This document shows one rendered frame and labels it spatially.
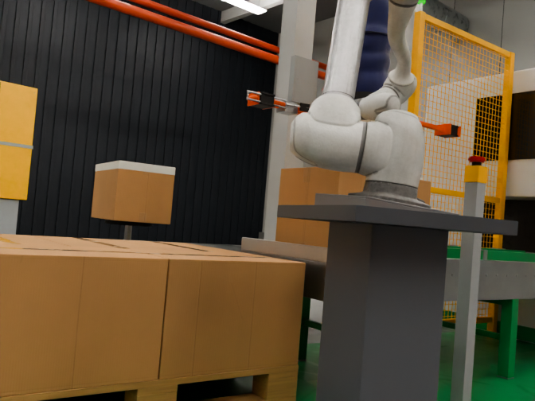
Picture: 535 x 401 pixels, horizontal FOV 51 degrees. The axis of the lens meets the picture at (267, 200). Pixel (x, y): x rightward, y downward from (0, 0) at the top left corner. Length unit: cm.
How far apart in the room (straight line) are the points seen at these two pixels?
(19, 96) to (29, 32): 389
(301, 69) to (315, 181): 139
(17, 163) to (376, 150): 810
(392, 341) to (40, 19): 1231
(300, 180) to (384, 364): 115
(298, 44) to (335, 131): 220
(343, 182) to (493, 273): 98
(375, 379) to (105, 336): 83
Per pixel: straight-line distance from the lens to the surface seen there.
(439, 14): 1180
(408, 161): 163
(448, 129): 272
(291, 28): 382
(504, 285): 305
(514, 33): 1234
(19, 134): 940
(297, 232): 249
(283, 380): 226
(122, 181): 385
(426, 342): 165
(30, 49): 1314
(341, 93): 170
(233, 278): 203
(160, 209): 393
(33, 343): 179
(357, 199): 150
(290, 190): 255
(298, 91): 365
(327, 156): 162
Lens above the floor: 69
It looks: 2 degrees up
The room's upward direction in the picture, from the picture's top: 5 degrees clockwise
